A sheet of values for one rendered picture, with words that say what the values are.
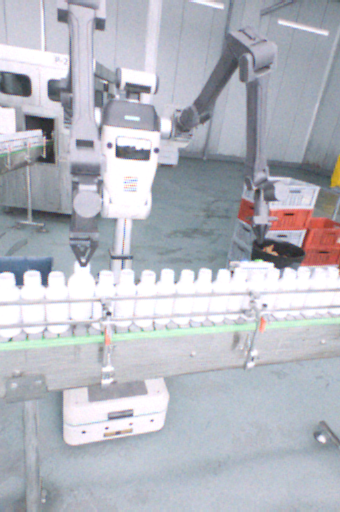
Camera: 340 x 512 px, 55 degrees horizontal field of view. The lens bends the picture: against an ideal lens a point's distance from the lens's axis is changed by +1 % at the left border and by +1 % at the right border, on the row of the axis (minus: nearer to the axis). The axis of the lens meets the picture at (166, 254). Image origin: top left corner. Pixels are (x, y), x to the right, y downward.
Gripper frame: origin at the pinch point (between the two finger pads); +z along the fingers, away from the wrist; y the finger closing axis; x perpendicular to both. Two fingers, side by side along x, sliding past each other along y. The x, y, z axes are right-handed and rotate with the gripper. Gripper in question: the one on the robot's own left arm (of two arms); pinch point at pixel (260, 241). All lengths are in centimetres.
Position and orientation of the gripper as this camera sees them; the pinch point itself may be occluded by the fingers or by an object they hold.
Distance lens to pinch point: 125.6
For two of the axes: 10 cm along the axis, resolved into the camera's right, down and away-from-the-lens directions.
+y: 9.5, 0.0, 3.1
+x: -3.0, -0.8, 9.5
